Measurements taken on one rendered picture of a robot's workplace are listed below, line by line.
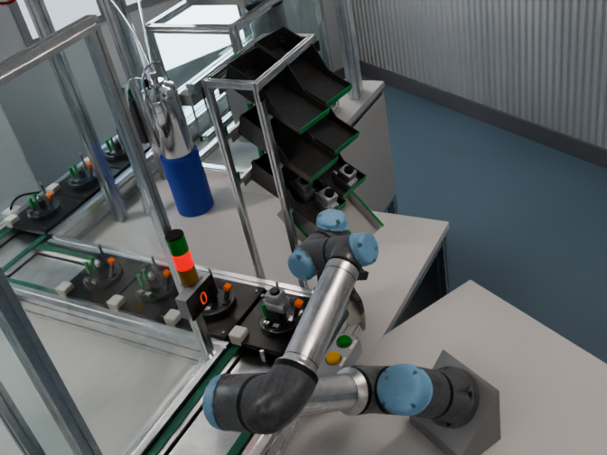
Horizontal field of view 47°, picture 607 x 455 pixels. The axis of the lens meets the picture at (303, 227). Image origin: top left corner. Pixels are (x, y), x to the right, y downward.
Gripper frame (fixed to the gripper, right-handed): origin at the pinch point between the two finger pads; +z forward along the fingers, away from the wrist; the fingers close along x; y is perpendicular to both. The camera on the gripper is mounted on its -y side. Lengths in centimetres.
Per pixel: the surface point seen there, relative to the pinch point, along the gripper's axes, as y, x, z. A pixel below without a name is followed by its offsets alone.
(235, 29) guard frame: -66, -105, -40
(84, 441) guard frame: 80, 11, -38
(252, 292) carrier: -3.9, -42.3, 15.7
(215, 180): -58, -124, 30
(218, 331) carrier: 15.0, -38.4, 16.4
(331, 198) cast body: -25.6, -24.7, -15.7
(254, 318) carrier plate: 4.7, -32.8, 15.3
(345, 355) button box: 1.1, 0.6, 13.3
